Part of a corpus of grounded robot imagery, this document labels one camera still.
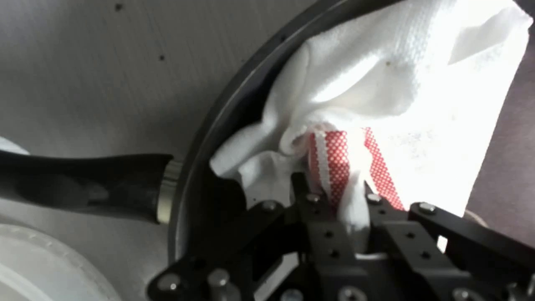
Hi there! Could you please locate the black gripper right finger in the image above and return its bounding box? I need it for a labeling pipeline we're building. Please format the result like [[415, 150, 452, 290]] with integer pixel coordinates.
[[365, 181, 535, 301]]

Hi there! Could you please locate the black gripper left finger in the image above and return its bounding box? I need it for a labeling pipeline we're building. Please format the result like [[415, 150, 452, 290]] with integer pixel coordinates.
[[147, 171, 343, 301]]

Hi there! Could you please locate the white towel with red stripes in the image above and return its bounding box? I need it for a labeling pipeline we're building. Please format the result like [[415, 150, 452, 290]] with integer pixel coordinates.
[[207, 0, 533, 235]]

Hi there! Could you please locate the dark frying pan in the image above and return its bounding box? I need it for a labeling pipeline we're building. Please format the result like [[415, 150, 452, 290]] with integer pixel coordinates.
[[0, 0, 535, 268]]

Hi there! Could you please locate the clear plastic container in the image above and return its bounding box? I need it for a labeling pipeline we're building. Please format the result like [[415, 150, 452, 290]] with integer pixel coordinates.
[[0, 222, 122, 301]]

